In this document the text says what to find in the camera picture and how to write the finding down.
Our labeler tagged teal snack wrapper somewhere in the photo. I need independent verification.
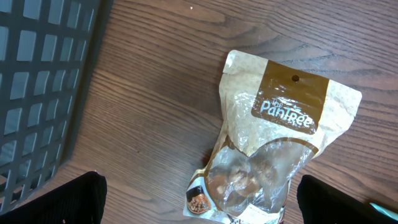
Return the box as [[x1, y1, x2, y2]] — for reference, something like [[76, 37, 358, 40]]
[[370, 203, 398, 220]]

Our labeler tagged grey plastic mesh basket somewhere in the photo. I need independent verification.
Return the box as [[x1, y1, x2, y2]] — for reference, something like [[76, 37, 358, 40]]
[[1, 0, 113, 213]]

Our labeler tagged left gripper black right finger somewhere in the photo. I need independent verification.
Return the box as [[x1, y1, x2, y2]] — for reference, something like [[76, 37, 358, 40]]
[[297, 175, 397, 224]]

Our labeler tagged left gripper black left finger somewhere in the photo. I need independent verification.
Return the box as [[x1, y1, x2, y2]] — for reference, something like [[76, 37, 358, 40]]
[[1, 171, 107, 224]]

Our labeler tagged brown snack pouch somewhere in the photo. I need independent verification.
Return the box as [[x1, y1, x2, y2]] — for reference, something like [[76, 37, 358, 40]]
[[183, 50, 362, 223]]

